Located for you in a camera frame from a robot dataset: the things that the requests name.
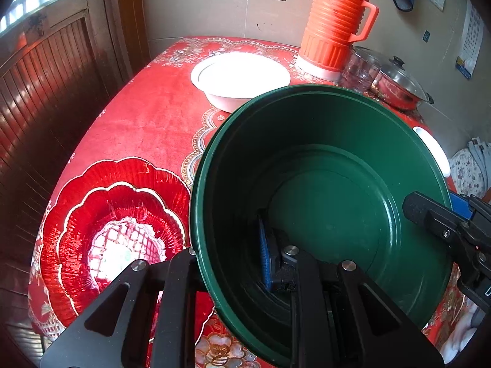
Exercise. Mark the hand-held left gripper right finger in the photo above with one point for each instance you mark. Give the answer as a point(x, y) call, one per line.
point(265, 253)

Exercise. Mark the white bowl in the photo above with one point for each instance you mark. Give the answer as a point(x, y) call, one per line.
point(238, 73)

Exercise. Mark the door window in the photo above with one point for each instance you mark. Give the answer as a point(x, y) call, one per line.
point(42, 0)

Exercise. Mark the orange thermos flask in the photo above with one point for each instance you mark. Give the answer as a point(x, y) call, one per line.
point(330, 15)

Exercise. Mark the glass pot lid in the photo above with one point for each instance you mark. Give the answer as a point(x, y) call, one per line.
point(401, 76)

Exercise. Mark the wall calendar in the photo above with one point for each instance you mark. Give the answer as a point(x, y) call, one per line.
point(472, 38)

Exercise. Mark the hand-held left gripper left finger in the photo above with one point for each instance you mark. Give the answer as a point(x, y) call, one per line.
point(180, 283)

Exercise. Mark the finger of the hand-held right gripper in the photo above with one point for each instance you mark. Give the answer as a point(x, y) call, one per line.
point(462, 205)
point(433, 214)

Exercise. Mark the red gold-rimmed flower glass plate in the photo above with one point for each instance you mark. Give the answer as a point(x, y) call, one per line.
point(50, 245)

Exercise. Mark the stainless steel pot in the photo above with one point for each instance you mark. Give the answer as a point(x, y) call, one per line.
point(395, 97)

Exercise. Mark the red floral tablecloth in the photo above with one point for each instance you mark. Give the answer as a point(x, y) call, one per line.
point(153, 115)

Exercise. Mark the green plastic basin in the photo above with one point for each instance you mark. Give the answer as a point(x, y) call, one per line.
point(345, 207)

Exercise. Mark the floral fabric bag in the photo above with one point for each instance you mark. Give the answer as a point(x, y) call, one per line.
point(468, 172)

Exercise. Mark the clear glass cup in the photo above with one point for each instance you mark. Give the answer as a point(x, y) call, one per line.
point(360, 73)

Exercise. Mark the wooden door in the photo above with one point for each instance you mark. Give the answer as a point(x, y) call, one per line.
point(50, 103)

